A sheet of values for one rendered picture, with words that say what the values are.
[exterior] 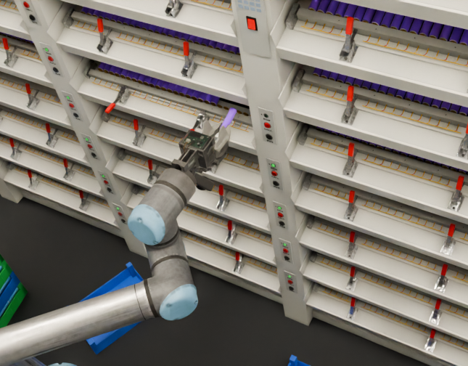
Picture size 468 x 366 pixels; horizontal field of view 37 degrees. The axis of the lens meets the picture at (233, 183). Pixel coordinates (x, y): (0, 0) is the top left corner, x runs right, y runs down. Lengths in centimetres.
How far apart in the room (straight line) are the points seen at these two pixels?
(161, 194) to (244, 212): 64
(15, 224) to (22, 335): 153
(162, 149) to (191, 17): 62
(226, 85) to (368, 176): 42
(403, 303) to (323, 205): 45
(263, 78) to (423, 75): 38
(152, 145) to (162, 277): 66
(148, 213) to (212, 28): 44
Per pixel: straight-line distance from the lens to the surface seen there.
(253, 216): 220
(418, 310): 224
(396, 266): 208
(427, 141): 161
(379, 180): 178
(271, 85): 165
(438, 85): 146
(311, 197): 198
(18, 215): 320
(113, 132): 227
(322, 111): 167
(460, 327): 223
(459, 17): 134
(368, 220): 194
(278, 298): 264
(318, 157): 182
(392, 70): 149
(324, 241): 213
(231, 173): 207
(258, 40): 157
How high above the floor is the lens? 233
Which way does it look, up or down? 51 degrees down
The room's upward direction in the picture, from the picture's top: 13 degrees counter-clockwise
